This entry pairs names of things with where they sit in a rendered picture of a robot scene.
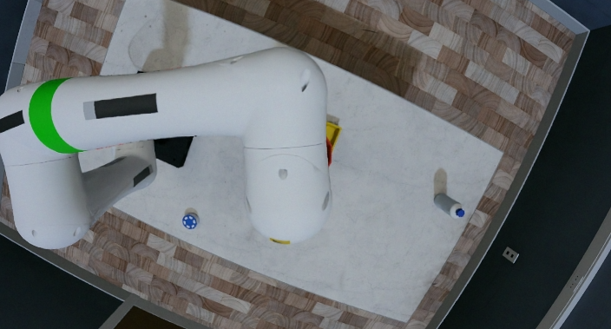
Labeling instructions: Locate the yellow square tray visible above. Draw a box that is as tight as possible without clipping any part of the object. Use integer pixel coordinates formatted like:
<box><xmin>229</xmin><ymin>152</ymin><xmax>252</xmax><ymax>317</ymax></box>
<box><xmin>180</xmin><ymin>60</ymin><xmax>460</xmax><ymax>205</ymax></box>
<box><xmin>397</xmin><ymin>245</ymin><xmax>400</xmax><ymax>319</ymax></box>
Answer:
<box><xmin>326</xmin><ymin>122</ymin><xmax>342</xmax><ymax>151</ymax></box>

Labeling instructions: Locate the grey bottle with blue cap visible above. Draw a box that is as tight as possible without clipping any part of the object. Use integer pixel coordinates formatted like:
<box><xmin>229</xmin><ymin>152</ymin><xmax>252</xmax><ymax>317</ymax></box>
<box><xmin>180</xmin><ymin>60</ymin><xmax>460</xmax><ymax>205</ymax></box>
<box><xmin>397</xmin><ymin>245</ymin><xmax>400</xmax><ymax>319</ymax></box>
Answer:
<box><xmin>434</xmin><ymin>193</ymin><xmax>464</xmax><ymax>219</ymax></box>

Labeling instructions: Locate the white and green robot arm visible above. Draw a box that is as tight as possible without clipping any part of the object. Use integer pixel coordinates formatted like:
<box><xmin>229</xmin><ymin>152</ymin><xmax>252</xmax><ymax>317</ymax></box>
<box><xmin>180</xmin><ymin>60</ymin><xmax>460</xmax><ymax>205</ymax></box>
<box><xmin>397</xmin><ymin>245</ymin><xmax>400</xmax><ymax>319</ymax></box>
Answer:
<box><xmin>0</xmin><ymin>47</ymin><xmax>332</xmax><ymax>249</ymax></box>

